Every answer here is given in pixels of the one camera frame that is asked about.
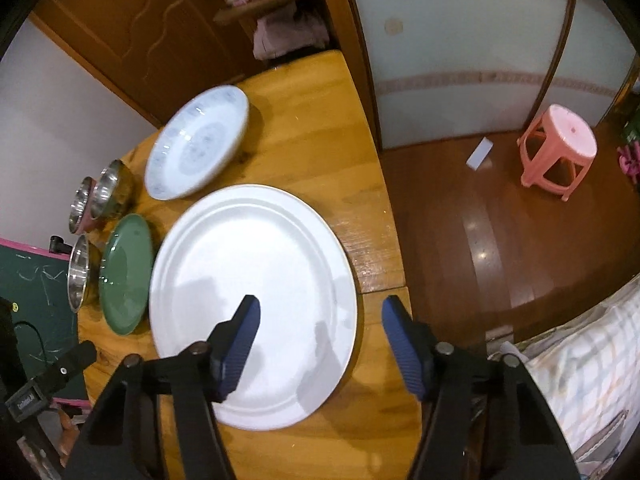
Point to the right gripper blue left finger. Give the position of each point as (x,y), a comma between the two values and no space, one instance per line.
(231,342)

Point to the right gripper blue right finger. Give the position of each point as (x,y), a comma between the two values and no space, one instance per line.
(410,347)

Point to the large white plate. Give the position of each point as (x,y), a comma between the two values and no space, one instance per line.
(259,275)

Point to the green plate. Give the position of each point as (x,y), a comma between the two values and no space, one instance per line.
(125,274)

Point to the steel bowl bottom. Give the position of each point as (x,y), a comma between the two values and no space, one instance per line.
(83,274)

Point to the pink-sided steel bowl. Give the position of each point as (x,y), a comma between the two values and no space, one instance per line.
(80,220)

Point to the round steel bowl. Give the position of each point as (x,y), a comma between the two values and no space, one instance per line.
(113,192)

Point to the blue patterned white plate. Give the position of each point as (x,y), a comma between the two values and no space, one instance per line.
(196,144)

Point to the black clip on chalkboard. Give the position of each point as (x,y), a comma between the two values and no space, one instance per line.
(58,246)

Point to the checkered bed quilt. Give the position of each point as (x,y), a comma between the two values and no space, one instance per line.
(588,372)

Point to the white paper on floor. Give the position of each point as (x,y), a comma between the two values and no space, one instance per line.
(479,154)

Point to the pink plastic stool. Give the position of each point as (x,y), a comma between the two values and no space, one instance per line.
(556,134)

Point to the folded pink cloth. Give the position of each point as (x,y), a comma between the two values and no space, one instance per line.
(277,35)

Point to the brown wooden door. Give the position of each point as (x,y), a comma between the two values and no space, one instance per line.
(155,55)

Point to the wooden corner shelf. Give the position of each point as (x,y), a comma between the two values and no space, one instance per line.
(246,13)

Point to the green chalkboard pink frame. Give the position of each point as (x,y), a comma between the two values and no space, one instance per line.
(37,326)

